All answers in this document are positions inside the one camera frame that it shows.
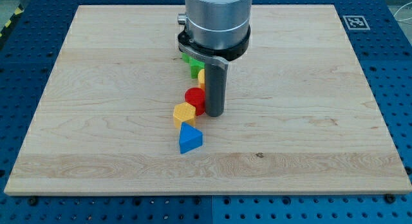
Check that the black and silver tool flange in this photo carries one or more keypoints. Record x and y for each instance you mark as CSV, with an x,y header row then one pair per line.
x,y
220,58

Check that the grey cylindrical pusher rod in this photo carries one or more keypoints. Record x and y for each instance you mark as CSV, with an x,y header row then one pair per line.
x,y
215,88

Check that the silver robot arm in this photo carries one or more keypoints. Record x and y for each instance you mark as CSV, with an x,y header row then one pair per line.
x,y
215,32

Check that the yellow hexagon block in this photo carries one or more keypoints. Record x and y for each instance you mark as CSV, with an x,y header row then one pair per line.
x,y
184,112

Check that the yellow block behind rod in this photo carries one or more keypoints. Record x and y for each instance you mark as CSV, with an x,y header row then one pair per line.
x,y
201,79

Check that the green block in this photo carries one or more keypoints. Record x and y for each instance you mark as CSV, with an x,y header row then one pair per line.
x,y
195,65

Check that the red cylinder block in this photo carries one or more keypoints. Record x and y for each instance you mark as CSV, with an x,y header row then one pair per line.
x,y
196,98

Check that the blue triangle block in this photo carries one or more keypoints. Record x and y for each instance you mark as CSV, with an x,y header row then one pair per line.
x,y
190,138

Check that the wooden board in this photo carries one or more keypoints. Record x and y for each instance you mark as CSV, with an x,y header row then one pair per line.
x,y
299,115

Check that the fiducial marker tag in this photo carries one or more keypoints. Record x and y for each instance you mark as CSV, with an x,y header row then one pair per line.
x,y
356,22

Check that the yellow black hazard tape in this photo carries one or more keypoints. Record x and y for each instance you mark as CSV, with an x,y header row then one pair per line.
x,y
11,22

